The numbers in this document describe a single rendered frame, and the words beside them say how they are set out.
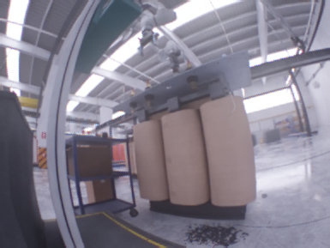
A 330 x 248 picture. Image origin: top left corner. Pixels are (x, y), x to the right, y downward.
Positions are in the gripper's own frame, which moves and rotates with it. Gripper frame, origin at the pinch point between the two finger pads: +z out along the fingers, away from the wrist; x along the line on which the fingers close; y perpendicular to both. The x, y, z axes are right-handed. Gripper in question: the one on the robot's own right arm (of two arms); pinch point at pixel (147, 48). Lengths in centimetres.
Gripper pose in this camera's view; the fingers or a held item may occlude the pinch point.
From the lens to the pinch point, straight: 92.7
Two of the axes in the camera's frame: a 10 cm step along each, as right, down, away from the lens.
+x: 7.5, -2.2, -6.2
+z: 1.1, 9.7, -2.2
